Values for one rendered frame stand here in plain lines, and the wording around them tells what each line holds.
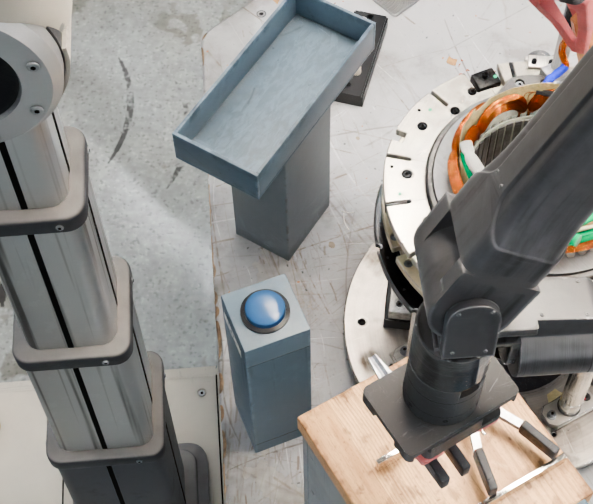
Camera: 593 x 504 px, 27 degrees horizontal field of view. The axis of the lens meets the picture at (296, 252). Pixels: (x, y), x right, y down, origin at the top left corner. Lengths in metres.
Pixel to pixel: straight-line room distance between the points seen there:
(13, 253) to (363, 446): 0.38
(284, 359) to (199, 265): 1.23
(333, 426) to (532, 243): 0.45
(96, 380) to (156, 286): 1.06
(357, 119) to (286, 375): 0.51
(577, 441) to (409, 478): 0.37
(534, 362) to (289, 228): 0.70
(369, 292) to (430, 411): 0.63
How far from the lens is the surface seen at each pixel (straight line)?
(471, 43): 1.81
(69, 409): 1.51
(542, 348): 0.86
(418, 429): 0.93
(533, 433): 1.15
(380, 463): 1.13
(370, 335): 1.51
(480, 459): 1.13
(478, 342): 0.81
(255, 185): 1.32
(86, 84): 2.81
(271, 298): 1.25
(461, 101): 1.33
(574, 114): 0.71
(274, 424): 1.41
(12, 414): 2.11
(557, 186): 0.73
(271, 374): 1.30
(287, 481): 1.45
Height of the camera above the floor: 2.13
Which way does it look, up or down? 58 degrees down
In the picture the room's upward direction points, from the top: 2 degrees counter-clockwise
